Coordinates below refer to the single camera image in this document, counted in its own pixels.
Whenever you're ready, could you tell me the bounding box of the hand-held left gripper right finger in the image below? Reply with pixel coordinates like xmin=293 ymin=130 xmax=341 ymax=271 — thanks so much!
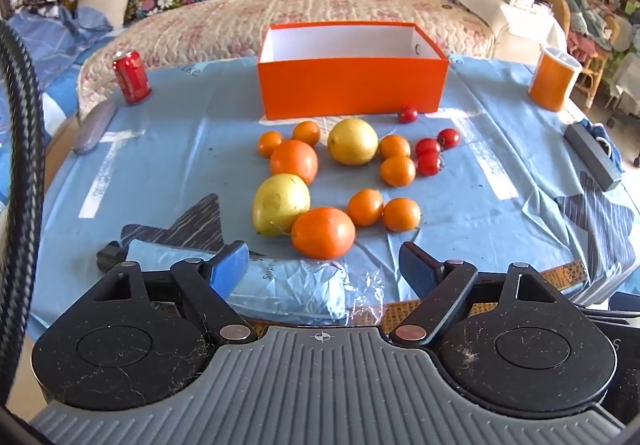
xmin=390 ymin=241 xmax=568 ymax=346

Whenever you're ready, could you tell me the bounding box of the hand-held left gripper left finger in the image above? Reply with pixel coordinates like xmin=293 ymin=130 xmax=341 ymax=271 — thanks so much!
xmin=92 ymin=241 xmax=258 ymax=343

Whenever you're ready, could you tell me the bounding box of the small orange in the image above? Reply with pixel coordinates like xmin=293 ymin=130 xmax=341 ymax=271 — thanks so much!
xmin=347 ymin=188 xmax=385 ymax=227
xmin=379 ymin=134 xmax=411 ymax=161
xmin=379 ymin=156 xmax=417 ymax=188
xmin=383 ymin=198 xmax=422 ymax=233
xmin=292 ymin=120 xmax=321 ymax=147
xmin=257 ymin=130 xmax=285 ymax=158

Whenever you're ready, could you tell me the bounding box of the yellow lemon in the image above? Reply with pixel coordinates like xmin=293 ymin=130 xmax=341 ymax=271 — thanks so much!
xmin=251 ymin=174 xmax=312 ymax=238

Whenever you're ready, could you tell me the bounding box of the large orange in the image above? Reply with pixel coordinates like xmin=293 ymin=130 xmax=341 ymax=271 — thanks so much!
xmin=291 ymin=206 xmax=357 ymax=260
xmin=270 ymin=140 xmax=319 ymax=185

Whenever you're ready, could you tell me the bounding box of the yellow pear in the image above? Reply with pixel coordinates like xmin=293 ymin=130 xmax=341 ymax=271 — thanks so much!
xmin=327 ymin=118 xmax=379 ymax=166

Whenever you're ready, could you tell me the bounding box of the orange cardboard box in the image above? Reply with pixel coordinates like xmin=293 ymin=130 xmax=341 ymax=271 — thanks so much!
xmin=257 ymin=22 xmax=450 ymax=121

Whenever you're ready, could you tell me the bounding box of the clear plastic bag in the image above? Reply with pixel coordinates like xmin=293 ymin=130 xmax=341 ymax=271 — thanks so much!
xmin=97 ymin=237 xmax=386 ymax=326

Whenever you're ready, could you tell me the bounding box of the brown patterned mat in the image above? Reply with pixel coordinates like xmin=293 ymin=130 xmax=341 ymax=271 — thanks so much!
xmin=380 ymin=259 xmax=588 ymax=326

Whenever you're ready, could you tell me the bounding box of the blue printed tablecloth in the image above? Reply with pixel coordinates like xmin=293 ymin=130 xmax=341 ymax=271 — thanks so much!
xmin=27 ymin=52 xmax=640 ymax=328

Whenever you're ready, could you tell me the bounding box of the dark grey oblong box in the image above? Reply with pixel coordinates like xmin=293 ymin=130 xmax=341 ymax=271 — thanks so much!
xmin=563 ymin=122 xmax=623 ymax=192

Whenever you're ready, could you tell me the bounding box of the red soda can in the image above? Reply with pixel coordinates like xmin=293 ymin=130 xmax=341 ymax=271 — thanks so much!
xmin=112 ymin=50 xmax=152 ymax=104

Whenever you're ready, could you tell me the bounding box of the orange canister with white lid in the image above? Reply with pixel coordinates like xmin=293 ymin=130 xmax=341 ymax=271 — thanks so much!
xmin=528 ymin=46 xmax=584 ymax=112

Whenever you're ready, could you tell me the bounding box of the pink quilted blanket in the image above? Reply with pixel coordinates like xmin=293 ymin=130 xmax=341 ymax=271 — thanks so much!
xmin=77 ymin=0 xmax=496 ymax=126

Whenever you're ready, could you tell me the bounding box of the white covered side table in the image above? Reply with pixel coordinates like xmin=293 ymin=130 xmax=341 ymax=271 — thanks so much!
xmin=440 ymin=0 xmax=568 ymax=61

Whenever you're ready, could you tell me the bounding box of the wicker chair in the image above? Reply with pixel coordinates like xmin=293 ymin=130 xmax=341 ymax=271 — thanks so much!
xmin=520 ymin=0 xmax=621 ymax=108

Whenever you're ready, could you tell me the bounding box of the blue striped bedding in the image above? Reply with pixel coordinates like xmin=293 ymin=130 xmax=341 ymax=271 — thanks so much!
xmin=0 ymin=5 xmax=116 ymax=206

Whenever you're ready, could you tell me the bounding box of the pile of clothes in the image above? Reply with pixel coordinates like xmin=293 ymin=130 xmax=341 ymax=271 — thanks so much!
xmin=527 ymin=0 xmax=618 ymax=51

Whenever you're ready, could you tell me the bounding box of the black braided cable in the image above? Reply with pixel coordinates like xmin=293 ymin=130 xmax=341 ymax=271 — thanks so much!
xmin=0 ymin=20 xmax=47 ymax=391

